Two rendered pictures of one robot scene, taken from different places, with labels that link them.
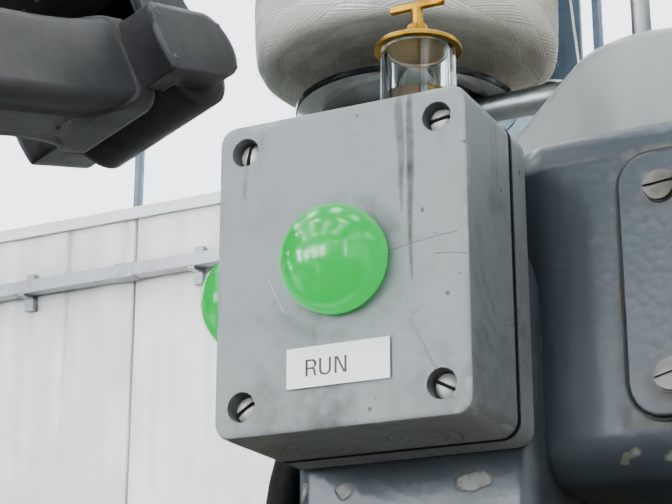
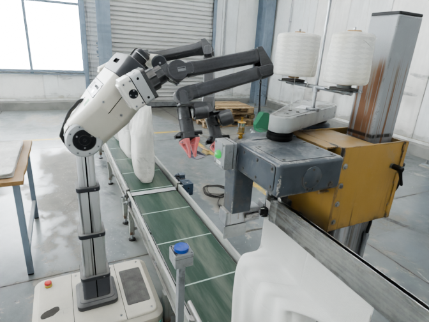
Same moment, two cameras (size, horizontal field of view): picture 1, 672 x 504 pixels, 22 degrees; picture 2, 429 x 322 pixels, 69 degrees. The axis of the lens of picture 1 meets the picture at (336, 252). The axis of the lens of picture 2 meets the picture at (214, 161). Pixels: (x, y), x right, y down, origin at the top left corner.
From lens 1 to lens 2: 83 cm
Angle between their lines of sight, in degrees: 53
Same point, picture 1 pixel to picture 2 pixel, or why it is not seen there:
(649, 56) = (271, 119)
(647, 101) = (270, 124)
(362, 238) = (218, 154)
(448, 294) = (223, 160)
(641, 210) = (243, 153)
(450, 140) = (224, 148)
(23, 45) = (240, 77)
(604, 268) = (241, 156)
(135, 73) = (258, 75)
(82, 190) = not seen: outside the picture
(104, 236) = not seen: outside the picture
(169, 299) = not seen: outside the picture
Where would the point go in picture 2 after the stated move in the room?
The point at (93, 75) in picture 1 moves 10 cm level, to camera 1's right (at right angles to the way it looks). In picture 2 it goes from (251, 77) to (272, 80)
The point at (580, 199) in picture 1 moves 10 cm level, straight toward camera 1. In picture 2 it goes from (240, 149) to (219, 155)
